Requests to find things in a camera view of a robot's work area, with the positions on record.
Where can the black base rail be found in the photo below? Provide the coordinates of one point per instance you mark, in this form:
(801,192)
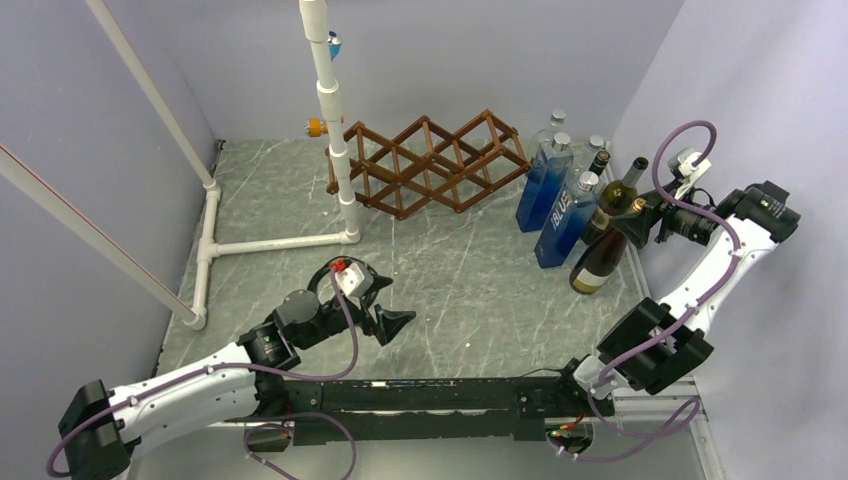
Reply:
(520,408)

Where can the brown wooden wine rack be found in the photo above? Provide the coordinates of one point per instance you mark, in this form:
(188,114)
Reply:
(426,163)

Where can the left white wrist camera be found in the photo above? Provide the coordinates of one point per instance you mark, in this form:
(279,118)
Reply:
(353,277)

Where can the dark green wine bottle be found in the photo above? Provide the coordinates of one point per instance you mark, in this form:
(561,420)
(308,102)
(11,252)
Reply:
(614,200)

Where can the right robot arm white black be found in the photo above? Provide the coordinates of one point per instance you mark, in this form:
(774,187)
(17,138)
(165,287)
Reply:
(660,341)

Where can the white pvc pipe frame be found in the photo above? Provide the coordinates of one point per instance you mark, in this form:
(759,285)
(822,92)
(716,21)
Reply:
(322,42)

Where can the clear square glass bottle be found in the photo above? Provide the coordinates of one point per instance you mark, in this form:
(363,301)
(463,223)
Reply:
(594,144)

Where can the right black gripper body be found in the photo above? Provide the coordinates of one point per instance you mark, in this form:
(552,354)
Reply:
(692,225)

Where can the clear bottle red label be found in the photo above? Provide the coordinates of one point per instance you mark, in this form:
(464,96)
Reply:
(545,135)

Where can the dark bottle gold cap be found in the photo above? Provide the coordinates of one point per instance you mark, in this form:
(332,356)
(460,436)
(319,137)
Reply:
(598,261)

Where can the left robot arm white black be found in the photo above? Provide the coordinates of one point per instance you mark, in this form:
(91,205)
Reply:
(103,429)

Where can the blue glass bottle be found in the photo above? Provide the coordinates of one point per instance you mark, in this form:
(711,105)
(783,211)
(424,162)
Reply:
(545,180)
(567,220)

